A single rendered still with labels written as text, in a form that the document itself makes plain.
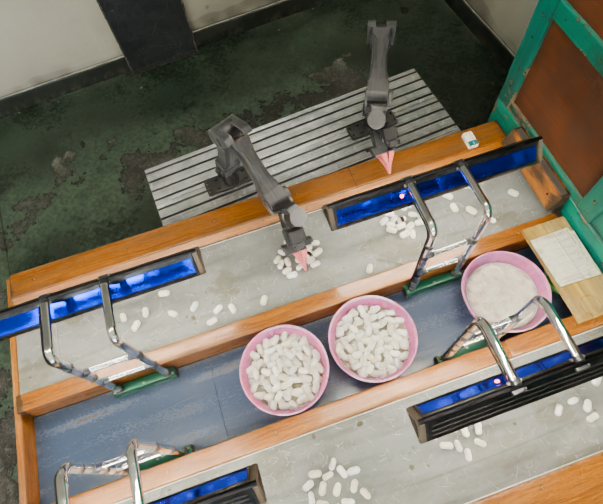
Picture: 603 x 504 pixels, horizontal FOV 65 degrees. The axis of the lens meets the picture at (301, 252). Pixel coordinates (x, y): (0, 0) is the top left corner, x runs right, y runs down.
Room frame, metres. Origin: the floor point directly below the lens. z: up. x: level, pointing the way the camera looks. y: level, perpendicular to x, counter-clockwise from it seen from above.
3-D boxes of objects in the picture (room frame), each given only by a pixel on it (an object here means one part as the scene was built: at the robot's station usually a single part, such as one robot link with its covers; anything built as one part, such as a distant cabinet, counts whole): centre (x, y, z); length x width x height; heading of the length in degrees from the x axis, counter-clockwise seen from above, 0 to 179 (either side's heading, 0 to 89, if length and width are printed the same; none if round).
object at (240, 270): (0.67, 0.05, 0.73); 1.81 x 0.30 x 0.02; 101
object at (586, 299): (0.48, -0.82, 0.77); 0.33 x 0.15 x 0.01; 11
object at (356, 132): (1.23, -0.36, 0.71); 0.20 x 0.07 x 0.08; 105
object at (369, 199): (0.69, -0.39, 1.08); 0.62 x 0.08 x 0.07; 101
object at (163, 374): (0.43, 0.56, 0.90); 0.20 x 0.19 x 0.45; 101
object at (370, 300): (0.36, -0.17, 0.72); 0.27 x 0.27 x 0.10
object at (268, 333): (0.31, 0.10, 0.72); 0.27 x 0.27 x 0.10
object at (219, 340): (0.49, 0.02, 0.71); 1.81 x 0.05 x 0.11; 101
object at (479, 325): (0.21, -0.47, 0.90); 0.20 x 0.19 x 0.45; 101
